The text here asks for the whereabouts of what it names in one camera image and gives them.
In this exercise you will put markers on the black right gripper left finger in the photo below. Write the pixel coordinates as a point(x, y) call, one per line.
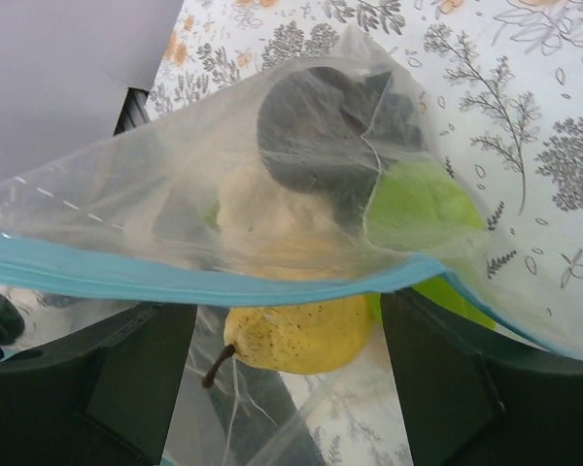
point(103, 395)

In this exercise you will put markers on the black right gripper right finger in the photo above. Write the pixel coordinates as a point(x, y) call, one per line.
point(470, 396)

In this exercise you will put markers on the yellow pear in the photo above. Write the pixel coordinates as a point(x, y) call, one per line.
point(303, 339)

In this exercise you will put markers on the green starfruit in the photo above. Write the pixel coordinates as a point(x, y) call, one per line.
point(416, 207)

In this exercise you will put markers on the clear zip top bag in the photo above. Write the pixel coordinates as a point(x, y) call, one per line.
point(360, 250)

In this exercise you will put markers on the dark brown mangosteen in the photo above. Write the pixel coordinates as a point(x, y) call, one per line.
point(313, 130)

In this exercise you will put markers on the floral tablecloth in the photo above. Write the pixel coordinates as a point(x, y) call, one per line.
point(505, 89)

